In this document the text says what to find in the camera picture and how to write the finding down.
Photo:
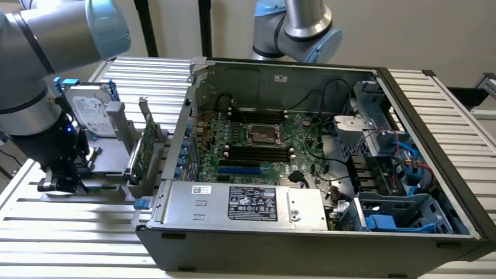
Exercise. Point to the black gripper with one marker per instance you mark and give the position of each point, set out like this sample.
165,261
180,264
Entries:
57,151

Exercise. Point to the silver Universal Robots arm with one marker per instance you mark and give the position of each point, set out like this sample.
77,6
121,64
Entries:
39,43

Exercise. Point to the short black expansion slot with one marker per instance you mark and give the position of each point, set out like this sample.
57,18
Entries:
224,178

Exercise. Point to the blue expansion slot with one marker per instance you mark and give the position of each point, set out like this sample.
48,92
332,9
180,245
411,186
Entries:
237,170

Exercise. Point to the long black expansion slot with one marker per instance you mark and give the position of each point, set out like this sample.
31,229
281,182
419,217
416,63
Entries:
240,163

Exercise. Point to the black RAM slot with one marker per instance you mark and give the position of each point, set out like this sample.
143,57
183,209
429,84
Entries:
257,120
259,154
259,150
257,117
257,114
257,110
259,147
259,158

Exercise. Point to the grey parts rack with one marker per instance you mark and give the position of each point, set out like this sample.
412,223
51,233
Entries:
112,157

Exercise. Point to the hard disk with blue caddy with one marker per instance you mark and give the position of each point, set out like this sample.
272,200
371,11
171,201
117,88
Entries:
89,113

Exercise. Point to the green graphics card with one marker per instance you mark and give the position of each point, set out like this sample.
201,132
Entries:
145,151

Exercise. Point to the blue case latch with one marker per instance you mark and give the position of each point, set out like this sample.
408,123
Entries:
141,202

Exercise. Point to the green motherboard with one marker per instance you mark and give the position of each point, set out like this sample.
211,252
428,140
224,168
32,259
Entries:
216,136

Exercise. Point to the silver power supply unit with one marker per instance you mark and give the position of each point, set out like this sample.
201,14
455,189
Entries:
216,209

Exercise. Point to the thick black pole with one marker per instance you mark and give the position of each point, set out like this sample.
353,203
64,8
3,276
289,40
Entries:
149,29

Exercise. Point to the CPU socket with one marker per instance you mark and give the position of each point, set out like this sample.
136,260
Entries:
263,134

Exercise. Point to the thin black pole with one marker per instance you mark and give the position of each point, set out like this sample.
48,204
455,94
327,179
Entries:
207,29

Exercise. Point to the black open PC case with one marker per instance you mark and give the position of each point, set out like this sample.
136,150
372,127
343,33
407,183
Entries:
271,250

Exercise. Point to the grey metal drive cage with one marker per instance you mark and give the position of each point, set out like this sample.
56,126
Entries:
372,116

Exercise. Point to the disk bay with blue clip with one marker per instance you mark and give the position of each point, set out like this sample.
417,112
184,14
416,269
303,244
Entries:
395,212

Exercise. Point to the black box on rail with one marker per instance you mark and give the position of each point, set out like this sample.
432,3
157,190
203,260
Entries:
464,96

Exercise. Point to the aluminium profile rail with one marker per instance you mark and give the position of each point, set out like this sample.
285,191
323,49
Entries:
484,87

